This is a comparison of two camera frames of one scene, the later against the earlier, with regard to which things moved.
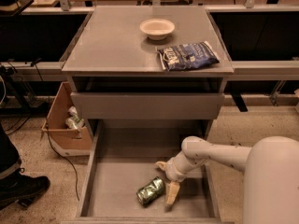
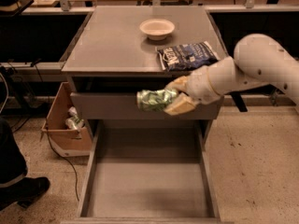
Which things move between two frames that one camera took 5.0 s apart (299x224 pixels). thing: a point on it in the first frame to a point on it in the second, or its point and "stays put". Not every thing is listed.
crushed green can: x=146 y=194 to x=156 y=100
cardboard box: x=66 y=140 stays put
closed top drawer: x=104 y=105 stays put
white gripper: x=172 y=170 to x=199 y=85
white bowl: x=157 y=28 stays put
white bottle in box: x=74 y=121 stays put
